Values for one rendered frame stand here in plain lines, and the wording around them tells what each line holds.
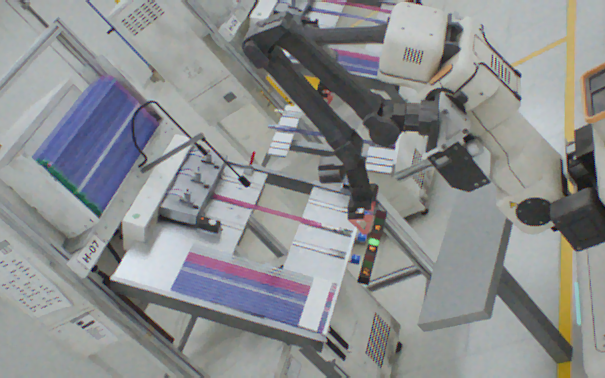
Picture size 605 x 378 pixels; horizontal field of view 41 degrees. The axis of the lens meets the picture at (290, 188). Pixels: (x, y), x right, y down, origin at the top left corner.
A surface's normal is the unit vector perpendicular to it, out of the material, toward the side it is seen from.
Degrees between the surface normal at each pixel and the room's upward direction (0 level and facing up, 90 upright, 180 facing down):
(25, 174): 90
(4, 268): 88
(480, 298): 0
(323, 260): 48
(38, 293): 93
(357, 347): 90
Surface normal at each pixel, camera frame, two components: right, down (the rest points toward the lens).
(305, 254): 0.11, -0.72
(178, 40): -0.26, 0.65
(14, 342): 0.71, -0.37
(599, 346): -0.64, -0.68
